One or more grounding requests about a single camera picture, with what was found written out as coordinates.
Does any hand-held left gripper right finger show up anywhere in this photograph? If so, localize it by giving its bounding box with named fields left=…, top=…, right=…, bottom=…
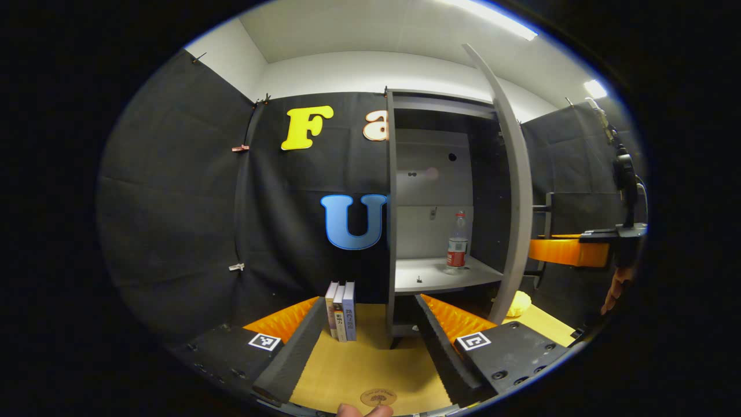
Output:
left=414, top=294, right=574, bottom=406

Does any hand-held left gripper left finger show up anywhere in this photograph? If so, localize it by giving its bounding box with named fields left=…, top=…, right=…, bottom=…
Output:
left=171, top=297, right=328, bottom=407

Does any beige cabinet door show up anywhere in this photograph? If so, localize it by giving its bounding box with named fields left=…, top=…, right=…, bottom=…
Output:
left=461, top=43, right=535, bottom=325

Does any clear bottle red label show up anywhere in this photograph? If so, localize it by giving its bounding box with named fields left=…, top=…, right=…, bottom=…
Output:
left=445, top=210, right=470, bottom=276

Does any dark grey cabinet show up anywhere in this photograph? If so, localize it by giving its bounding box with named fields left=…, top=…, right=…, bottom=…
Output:
left=384, top=88, right=524, bottom=348

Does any grey book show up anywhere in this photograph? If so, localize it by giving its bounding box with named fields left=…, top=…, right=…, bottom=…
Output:
left=333, top=284, right=349, bottom=342

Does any white book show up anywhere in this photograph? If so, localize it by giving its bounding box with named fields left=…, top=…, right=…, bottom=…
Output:
left=325, top=281, right=340, bottom=340

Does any blue book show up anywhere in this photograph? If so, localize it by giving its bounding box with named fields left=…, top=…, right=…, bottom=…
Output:
left=343, top=281, right=358, bottom=342

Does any yellow lumpy object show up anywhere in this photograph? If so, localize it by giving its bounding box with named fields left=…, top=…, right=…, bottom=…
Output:
left=501, top=291, right=532, bottom=318

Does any black backdrop cloth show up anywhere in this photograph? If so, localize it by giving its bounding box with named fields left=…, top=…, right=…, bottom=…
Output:
left=96, top=49, right=648, bottom=348

